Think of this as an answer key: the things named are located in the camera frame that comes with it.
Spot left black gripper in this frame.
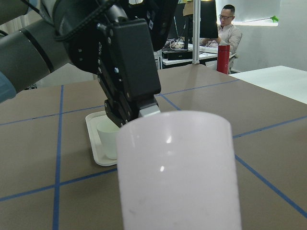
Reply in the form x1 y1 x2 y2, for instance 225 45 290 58
54 0 177 127

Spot pale green ikea cup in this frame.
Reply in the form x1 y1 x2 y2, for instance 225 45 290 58
96 117 119 160

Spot pink ikea cup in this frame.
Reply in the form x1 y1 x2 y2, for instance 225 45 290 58
117 111 242 230

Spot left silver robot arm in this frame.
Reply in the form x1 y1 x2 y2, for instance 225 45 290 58
0 0 177 127

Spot cream plastic tray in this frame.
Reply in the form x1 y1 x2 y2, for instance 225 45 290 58
85 111 117 167

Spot red thermos bottle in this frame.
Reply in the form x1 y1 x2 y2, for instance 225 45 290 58
217 45 230 74

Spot black computer monitor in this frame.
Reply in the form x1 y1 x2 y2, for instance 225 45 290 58
200 0 218 39

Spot man with glasses background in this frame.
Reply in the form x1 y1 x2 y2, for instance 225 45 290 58
199 4 243 74

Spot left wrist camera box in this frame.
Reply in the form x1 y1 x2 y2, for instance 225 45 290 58
111 19 161 102

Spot aluminium frame post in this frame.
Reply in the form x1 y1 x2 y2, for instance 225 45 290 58
192 0 201 65

